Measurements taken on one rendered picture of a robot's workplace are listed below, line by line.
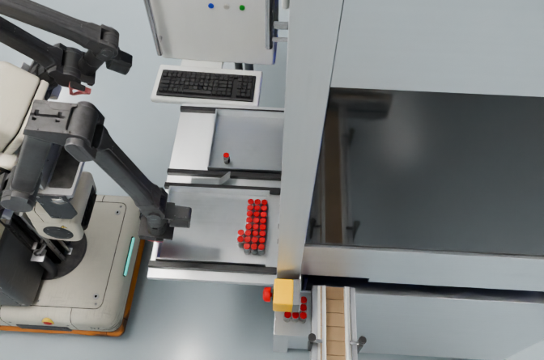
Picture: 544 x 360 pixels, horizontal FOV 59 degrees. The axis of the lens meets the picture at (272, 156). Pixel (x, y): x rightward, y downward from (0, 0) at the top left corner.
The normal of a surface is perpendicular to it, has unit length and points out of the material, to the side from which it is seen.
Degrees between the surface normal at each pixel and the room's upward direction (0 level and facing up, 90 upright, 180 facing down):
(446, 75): 90
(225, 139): 0
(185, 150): 0
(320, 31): 90
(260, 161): 0
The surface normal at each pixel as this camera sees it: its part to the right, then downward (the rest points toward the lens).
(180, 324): 0.01, -0.55
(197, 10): -0.08, 0.83
